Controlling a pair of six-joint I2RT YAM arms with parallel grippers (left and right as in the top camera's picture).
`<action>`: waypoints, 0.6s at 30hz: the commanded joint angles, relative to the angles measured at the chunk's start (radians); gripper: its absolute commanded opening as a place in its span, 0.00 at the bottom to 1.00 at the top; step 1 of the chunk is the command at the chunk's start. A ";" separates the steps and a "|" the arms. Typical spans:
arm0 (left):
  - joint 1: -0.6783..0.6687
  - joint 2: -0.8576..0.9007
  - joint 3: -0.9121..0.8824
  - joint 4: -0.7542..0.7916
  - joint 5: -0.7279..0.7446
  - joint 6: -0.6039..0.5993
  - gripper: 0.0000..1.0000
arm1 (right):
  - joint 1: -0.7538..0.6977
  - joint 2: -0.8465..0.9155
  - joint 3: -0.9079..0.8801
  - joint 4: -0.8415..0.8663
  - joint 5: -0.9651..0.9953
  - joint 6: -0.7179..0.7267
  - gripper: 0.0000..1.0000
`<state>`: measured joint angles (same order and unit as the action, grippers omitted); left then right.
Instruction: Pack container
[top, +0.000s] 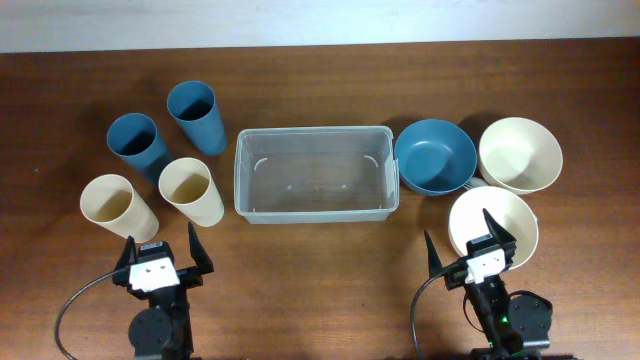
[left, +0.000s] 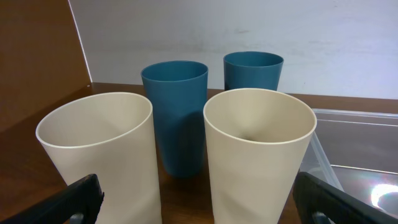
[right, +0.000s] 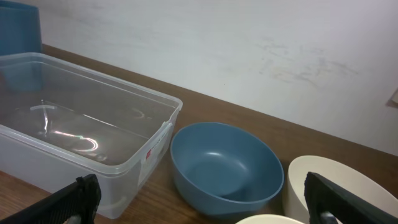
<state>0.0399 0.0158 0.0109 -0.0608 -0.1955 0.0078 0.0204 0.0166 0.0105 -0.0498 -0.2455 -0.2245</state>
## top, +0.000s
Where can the cream bowl rear right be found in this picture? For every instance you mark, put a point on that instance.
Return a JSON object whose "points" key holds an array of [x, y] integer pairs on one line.
{"points": [[520, 155]]}

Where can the clear plastic storage container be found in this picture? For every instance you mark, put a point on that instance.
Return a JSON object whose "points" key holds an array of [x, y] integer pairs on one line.
{"points": [[315, 174]]}

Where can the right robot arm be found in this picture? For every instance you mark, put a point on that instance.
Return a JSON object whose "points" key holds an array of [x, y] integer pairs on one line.
{"points": [[516, 325]]}

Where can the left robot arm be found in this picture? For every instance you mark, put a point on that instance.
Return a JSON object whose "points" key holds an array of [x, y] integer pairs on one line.
{"points": [[163, 329]]}

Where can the blue bowl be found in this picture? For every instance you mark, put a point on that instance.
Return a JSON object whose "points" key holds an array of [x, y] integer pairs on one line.
{"points": [[435, 157]]}

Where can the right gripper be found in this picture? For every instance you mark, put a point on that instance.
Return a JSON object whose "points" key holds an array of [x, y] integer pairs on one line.
{"points": [[506, 241]]}

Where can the blue cup front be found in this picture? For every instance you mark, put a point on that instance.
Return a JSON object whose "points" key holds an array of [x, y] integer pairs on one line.
{"points": [[135, 138]]}

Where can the cream bowl front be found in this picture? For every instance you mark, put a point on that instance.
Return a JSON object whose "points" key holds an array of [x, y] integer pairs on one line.
{"points": [[466, 220]]}

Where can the cream bowl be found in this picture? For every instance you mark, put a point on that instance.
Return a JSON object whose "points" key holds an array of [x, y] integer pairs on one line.
{"points": [[520, 155], [466, 220]]}

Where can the blue cup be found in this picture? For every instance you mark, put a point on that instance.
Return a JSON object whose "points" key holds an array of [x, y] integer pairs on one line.
{"points": [[194, 107], [135, 138]]}

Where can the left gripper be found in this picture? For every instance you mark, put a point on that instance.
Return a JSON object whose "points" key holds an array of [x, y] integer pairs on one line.
{"points": [[192, 276]]}

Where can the cream cup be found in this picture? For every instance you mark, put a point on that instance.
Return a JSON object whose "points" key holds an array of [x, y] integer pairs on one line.
{"points": [[111, 202], [188, 185]]}

